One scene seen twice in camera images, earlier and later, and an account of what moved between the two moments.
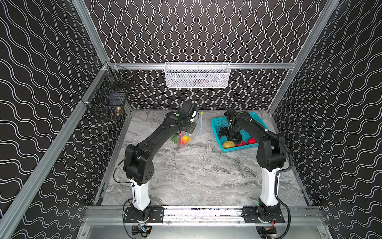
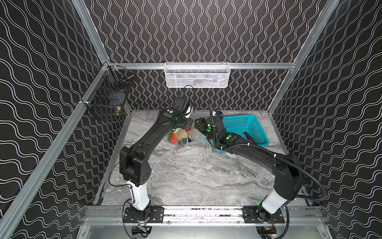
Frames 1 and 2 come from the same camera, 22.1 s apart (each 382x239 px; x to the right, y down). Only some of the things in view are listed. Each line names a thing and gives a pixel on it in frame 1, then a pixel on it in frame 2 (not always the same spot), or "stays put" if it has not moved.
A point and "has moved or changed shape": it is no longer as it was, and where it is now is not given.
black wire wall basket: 108,98 stays put
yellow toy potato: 228,144 has moved or changed shape
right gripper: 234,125 to 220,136
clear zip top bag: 184,138 has moved or changed shape
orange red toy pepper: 184,139 to 174,138
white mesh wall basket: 197,74 stays put
